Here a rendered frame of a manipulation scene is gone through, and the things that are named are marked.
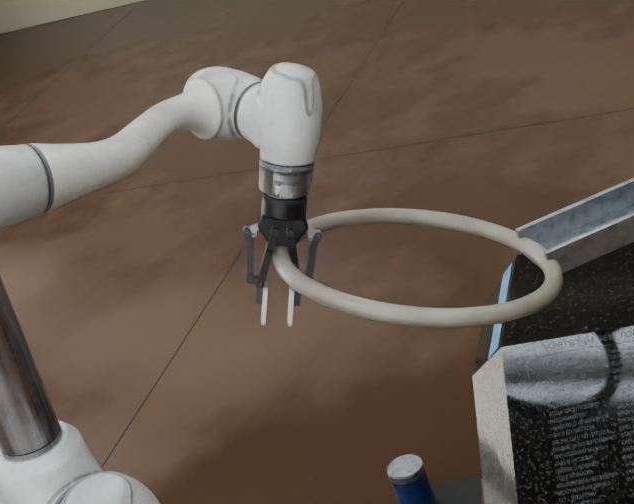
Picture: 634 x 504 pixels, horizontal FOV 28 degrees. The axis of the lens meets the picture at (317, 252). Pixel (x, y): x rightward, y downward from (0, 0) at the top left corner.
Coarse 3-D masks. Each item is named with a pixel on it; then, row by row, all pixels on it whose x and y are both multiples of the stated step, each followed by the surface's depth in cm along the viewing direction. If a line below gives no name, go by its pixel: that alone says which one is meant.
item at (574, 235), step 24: (600, 192) 226; (624, 192) 226; (552, 216) 223; (576, 216) 225; (600, 216) 226; (624, 216) 216; (552, 240) 225; (576, 240) 213; (600, 240) 215; (624, 240) 216; (576, 264) 215
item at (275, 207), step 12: (264, 204) 206; (276, 204) 205; (288, 204) 204; (300, 204) 206; (264, 216) 208; (276, 216) 205; (288, 216) 205; (300, 216) 206; (264, 228) 209; (288, 228) 209; (300, 228) 209
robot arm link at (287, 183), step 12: (264, 168) 203; (276, 168) 202; (288, 168) 202; (300, 168) 202; (312, 168) 204; (264, 180) 204; (276, 180) 203; (288, 180) 202; (300, 180) 203; (264, 192) 205; (276, 192) 203; (288, 192) 203; (300, 192) 204
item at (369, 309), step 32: (320, 224) 225; (352, 224) 230; (416, 224) 233; (448, 224) 232; (480, 224) 229; (288, 256) 208; (544, 256) 215; (320, 288) 196; (544, 288) 201; (384, 320) 191; (416, 320) 190; (448, 320) 190; (480, 320) 191
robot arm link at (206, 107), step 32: (192, 96) 205; (224, 96) 206; (128, 128) 187; (160, 128) 194; (192, 128) 206; (224, 128) 207; (64, 160) 172; (96, 160) 176; (128, 160) 181; (64, 192) 173
